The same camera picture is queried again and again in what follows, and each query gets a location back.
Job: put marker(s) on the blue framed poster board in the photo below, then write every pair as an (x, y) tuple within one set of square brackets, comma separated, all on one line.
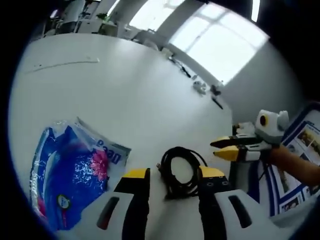
[(290, 185)]

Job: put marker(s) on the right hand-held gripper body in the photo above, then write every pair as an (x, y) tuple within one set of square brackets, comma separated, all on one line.
[(272, 127)]

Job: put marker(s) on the small black tool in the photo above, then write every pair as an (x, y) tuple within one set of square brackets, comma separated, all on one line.
[(216, 93)]

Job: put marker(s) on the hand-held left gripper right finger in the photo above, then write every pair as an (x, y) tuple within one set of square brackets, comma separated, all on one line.
[(215, 200)]

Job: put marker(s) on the small white parts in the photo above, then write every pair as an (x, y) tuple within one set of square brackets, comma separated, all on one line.
[(199, 88)]

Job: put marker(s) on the blue tissue packet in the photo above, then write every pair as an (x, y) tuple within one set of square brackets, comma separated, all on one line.
[(70, 175)]

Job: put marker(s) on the green potted plant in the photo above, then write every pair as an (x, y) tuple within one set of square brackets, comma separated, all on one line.
[(103, 17)]

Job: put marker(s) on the ceiling light strip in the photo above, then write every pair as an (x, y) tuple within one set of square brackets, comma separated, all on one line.
[(255, 10)]

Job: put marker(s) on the large window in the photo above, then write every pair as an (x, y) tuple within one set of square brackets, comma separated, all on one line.
[(220, 42), (155, 12)]

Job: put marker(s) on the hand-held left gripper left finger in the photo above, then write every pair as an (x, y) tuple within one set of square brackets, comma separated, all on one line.
[(136, 200)]

